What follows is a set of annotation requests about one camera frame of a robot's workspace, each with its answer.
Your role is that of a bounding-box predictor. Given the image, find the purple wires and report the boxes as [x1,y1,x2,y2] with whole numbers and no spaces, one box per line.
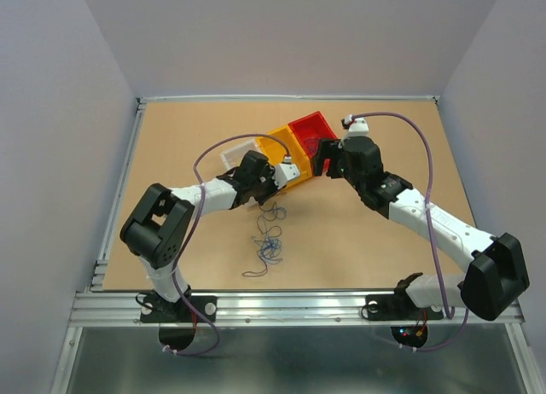
[302,133,328,156]

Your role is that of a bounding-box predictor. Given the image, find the blue wire bundle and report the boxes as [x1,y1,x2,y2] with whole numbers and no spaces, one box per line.
[241,201,288,278]

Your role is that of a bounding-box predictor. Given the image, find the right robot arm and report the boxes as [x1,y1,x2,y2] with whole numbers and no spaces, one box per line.
[312,136,530,321]

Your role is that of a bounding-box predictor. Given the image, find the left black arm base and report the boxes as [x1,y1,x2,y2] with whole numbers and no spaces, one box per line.
[135,291,218,323]

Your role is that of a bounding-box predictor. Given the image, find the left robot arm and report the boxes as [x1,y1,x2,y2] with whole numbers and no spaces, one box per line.
[119,150,299,321]

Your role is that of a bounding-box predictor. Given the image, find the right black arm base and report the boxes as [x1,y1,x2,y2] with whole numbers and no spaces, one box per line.
[360,294,444,322]

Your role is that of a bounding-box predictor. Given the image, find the red plastic bin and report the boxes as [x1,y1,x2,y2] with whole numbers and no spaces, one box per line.
[288,111,337,166]

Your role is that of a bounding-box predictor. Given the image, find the white plastic bin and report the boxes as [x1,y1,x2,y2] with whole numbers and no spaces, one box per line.
[220,139,261,170]

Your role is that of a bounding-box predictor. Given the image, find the yellow plastic bin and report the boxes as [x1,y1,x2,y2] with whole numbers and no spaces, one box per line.
[255,125,312,191]

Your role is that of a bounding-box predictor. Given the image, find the metal front plate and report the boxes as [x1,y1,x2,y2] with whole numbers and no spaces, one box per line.
[52,324,544,393]

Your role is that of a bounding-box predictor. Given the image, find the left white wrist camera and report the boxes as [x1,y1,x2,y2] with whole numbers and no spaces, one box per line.
[274,155,300,188]

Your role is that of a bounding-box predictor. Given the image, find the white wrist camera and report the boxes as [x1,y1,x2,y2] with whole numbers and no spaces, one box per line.
[341,114,369,141]
[274,155,300,188]

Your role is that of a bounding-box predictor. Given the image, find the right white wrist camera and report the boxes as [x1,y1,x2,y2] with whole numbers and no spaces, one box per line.
[341,114,369,141]

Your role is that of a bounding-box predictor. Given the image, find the aluminium front rail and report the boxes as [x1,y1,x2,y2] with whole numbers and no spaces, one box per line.
[67,287,526,327]

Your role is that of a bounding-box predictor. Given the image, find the aluminium rail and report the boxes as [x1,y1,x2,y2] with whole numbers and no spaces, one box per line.
[85,97,147,293]
[137,94,440,104]
[67,287,526,327]

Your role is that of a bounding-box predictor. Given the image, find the aluminium back rail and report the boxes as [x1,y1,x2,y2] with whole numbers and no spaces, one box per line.
[137,94,440,104]

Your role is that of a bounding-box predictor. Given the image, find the aluminium left rail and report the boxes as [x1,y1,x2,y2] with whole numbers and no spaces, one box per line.
[85,97,147,293]

